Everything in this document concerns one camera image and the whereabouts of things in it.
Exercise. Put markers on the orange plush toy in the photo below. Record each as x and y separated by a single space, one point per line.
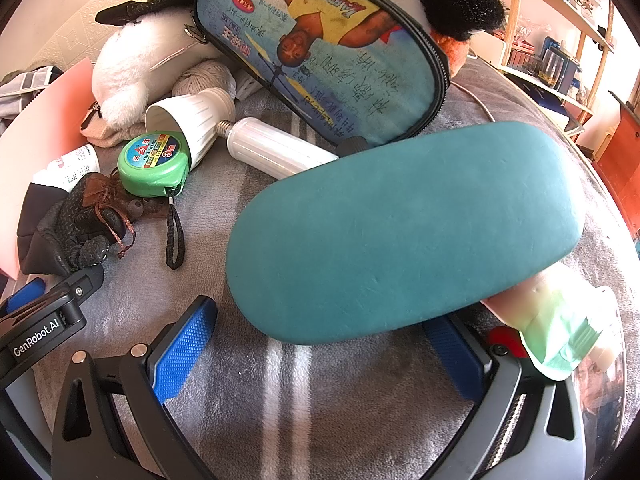
450 52

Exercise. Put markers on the grey cloth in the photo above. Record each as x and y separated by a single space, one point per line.
25 85

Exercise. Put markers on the green tape measure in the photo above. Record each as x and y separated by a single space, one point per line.
150 165

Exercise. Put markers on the teal glasses case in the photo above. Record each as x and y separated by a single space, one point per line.
400 230

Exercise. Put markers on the printed blue zip pouch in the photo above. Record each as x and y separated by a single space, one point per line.
325 60

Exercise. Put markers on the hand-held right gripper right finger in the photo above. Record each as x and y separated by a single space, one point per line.
450 355

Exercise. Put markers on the black gloves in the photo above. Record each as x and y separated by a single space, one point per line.
55 230

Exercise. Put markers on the green white cream tube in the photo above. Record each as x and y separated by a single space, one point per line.
545 320

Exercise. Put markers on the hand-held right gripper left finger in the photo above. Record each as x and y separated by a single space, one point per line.
185 345

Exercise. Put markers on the wooden shelf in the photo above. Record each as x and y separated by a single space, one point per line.
513 20

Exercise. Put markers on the red plastic object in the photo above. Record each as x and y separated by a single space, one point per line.
502 336

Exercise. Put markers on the brown organza pouch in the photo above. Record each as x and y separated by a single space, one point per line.
100 190

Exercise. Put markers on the white ribbed lamp housing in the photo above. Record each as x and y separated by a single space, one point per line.
185 115

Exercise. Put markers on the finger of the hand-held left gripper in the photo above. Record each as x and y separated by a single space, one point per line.
25 294

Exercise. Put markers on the beige yarn ball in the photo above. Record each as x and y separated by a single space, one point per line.
205 77

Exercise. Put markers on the orange wooden cabinet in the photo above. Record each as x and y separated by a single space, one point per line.
620 160

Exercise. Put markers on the white printed tube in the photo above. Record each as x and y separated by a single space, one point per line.
75 165

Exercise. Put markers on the panda plush toy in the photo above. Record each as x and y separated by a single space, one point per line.
130 65

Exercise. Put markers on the white tubular light bulb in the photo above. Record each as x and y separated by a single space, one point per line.
275 150

